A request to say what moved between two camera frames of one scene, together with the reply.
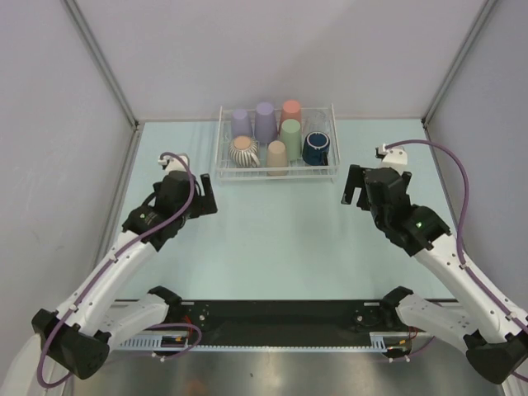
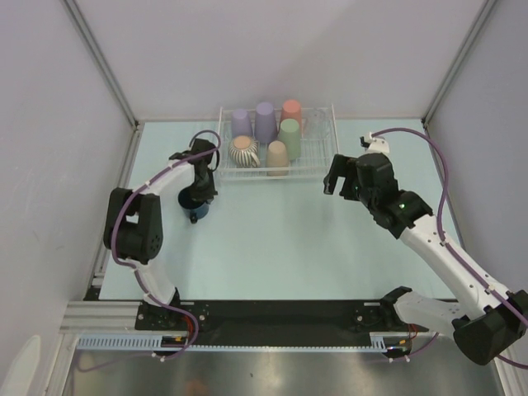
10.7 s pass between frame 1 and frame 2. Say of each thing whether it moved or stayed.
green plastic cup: stayed
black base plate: stayed
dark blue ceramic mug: moved
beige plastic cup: stayed
